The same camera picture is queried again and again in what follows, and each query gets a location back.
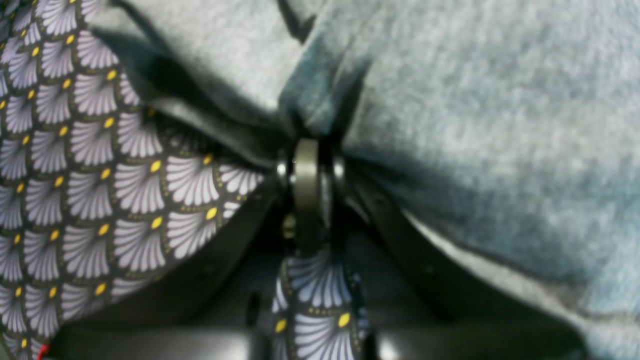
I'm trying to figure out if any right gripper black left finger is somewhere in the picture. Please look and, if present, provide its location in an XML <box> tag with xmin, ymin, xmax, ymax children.
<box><xmin>47</xmin><ymin>139</ymin><xmax>321</xmax><ymax>360</ymax></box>

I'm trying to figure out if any patterned fan-print tablecloth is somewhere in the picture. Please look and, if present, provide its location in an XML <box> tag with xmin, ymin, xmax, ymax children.
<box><xmin>0</xmin><ymin>0</ymin><xmax>371</xmax><ymax>360</ymax></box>

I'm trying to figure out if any grey T-shirt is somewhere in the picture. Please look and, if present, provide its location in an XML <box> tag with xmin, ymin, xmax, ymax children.
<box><xmin>89</xmin><ymin>0</ymin><xmax>640</xmax><ymax>360</ymax></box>

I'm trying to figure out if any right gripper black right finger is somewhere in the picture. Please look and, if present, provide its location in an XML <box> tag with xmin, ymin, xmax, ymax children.
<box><xmin>330</xmin><ymin>145</ymin><xmax>588</xmax><ymax>360</ymax></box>

